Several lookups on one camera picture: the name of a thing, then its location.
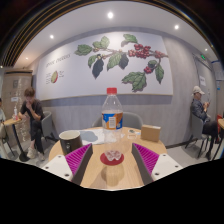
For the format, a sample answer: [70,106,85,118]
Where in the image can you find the white paper door notice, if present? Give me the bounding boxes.
[198,75,207,87]

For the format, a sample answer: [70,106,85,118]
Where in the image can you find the small brown cardboard box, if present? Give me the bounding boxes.
[140,124,162,143]

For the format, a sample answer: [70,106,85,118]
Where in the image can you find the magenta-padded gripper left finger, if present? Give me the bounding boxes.
[41,143,94,186]

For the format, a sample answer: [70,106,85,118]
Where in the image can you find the black mug white inside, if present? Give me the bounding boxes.
[58,129,84,156]

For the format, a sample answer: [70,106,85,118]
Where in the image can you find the round ceiling lights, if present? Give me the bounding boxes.
[48,11,181,41]

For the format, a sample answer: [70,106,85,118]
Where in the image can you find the clear red-capped drink bottle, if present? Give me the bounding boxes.
[101,87,124,163]

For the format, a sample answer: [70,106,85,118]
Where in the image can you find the small white card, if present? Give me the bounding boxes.
[127,128,142,139]

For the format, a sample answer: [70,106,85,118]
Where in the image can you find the small clear bottle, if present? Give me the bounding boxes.
[12,105,19,121]

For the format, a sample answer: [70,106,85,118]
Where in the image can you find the flat round red coaster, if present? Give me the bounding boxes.
[99,152,125,167]

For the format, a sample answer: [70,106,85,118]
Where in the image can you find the white paper grey print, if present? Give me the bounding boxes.
[79,128,106,146]

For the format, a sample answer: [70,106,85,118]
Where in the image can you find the coffee branch wall mural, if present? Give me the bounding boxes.
[35,31,174,102]

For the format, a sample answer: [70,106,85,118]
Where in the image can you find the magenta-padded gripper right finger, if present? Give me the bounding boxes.
[131,142,184,186]

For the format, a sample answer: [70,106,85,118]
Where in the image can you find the white wall notice board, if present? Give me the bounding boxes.
[213,59,224,81]

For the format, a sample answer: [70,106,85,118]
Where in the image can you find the person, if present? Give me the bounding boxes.
[18,87,46,162]
[190,85,219,161]

